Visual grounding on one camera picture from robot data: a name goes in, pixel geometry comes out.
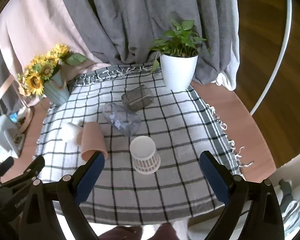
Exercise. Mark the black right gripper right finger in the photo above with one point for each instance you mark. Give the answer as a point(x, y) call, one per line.
point(264, 219)

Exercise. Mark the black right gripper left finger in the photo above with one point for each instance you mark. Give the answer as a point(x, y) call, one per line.
point(39, 219)

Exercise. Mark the houndstooth paper cup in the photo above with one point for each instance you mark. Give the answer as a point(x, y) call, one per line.
point(145, 157)

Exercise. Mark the white paper cup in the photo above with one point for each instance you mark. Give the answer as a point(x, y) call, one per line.
point(71, 133)

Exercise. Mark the pink paper cup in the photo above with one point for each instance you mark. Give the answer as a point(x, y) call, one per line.
point(92, 141)

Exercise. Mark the clear bluish plastic cup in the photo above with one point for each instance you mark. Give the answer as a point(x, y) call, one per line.
point(121, 118)

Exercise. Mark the light blue ribbed vase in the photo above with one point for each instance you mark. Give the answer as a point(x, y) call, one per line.
point(56, 89)

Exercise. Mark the yellow sunflower bouquet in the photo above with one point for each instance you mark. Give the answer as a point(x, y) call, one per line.
point(43, 66)

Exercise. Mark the checkered white tablecloth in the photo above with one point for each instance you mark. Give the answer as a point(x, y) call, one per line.
point(152, 176)

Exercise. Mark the smoky grey square glass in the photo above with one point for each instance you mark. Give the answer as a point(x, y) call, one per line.
point(138, 98)

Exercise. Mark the white ribbed plant pot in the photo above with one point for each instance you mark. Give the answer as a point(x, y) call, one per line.
point(177, 72)

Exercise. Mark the pink curtain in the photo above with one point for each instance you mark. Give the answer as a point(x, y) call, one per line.
point(32, 27)

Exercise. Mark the green pothos plant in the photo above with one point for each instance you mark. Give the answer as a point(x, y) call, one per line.
point(181, 41)

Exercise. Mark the grey curtain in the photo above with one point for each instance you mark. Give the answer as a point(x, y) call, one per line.
point(121, 32)

